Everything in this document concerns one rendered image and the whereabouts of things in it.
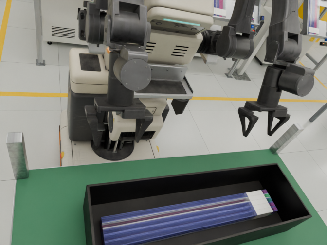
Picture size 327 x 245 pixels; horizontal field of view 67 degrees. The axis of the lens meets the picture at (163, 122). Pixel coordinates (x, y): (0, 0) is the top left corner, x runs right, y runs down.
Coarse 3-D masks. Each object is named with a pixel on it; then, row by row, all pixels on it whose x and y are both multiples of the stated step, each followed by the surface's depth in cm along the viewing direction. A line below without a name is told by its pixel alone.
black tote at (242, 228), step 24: (240, 168) 71; (264, 168) 76; (96, 192) 57; (120, 192) 60; (144, 192) 64; (168, 192) 69; (192, 192) 72; (216, 192) 75; (240, 192) 78; (288, 192) 73; (96, 216) 60; (288, 216) 73; (96, 240) 56; (168, 240) 61; (192, 240) 63; (216, 240) 54; (240, 240) 63
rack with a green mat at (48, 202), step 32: (128, 160) 75; (160, 160) 78; (192, 160) 82; (224, 160) 86; (256, 160) 91; (32, 192) 60; (64, 192) 63; (32, 224) 56; (64, 224) 58; (320, 224) 80
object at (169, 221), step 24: (264, 192) 76; (120, 216) 58; (144, 216) 60; (168, 216) 62; (192, 216) 64; (216, 216) 66; (240, 216) 68; (264, 216) 74; (120, 240) 55; (144, 240) 56
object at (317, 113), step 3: (324, 105) 289; (321, 108) 292; (324, 108) 289; (318, 111) 295; (321, 111) 292; (315, 114) 298; (318, 114) 295; (312, 117) 302; (315, 117) 299; (309, 120) 305; (312, 120) 302
